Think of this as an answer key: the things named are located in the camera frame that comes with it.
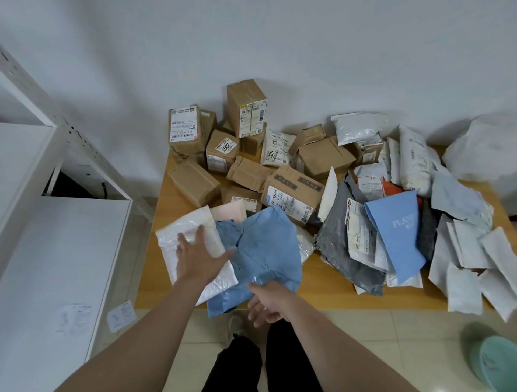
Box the person's grey shoe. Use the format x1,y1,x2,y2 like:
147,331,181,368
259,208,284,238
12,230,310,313
226,313,251,344

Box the white printed label sticker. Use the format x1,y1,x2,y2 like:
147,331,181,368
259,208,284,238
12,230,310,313
56,305,92,336

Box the person's right forearm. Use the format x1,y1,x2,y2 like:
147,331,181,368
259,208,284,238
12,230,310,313
282,298,417,392

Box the cream mailer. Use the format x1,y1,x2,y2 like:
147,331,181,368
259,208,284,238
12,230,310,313
209,200,248,223

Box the blue plastic mailer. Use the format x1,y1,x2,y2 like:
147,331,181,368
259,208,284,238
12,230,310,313
206,206,303,318

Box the tall brown box double label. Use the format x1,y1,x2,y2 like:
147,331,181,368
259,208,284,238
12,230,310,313
226,79,268,139

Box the person's left hand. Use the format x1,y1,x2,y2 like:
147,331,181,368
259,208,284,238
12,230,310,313
176,224,235,285

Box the person's left forearm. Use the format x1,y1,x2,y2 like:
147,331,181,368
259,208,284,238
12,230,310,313
56,276,211,392

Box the person's right hand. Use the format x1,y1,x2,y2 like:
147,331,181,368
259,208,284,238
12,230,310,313
247,281,298,328

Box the stack of cardboard boxes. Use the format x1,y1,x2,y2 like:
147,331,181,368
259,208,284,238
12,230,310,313
167,79,356,227

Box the pile of white mailers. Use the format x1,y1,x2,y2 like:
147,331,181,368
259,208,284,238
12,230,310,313
315,112,495,298

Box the teal round stool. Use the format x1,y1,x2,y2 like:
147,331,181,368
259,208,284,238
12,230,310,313
469,335,517,392

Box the person's black trousers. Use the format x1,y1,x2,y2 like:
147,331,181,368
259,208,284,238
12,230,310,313
201,319,324,392

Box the white bubble mailer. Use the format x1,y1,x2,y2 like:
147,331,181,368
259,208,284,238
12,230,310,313
155,205,240,307

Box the white metal shelf rack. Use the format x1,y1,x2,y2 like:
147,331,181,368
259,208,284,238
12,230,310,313
0,44,156,392

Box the smooth light blue mailer package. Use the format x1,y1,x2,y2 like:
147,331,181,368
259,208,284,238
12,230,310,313
364,190,427,285

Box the wooden table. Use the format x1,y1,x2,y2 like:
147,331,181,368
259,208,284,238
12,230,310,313
135,143,517,312

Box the large white plastic bag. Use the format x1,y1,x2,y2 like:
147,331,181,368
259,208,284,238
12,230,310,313
442,113,517,183

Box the white paper label slip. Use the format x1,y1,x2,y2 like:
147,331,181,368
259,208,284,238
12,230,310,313
107,300,137,334

